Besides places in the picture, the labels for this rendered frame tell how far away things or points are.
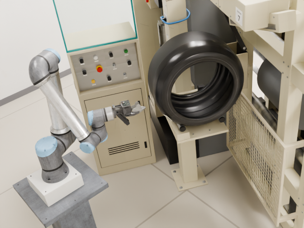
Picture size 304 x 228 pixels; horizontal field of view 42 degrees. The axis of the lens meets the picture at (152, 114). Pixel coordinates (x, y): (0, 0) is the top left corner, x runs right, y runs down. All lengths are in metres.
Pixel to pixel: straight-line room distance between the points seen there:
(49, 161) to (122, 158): 1.11
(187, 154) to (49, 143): 1.20
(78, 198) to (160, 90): 0.93
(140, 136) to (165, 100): 1.13
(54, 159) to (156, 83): 0.85
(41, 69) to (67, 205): 0.92
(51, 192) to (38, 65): 0.85
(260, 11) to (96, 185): 1.57
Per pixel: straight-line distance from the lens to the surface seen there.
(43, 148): 2.68
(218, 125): 2.86
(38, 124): 4.69
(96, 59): 3.14
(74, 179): 2.79
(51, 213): 2.76
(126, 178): 3.70
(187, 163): 3.41
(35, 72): 2.43
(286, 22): 2.15
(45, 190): 2.77
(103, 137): 2.61
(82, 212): 3.03
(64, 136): 2.78
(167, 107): 2.50
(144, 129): 3.52
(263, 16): 2.19
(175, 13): 2.69
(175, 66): 2.38
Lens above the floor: 2.55
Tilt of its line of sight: 35 degrees down
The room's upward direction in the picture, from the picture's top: 8 degrees counter-clockwise
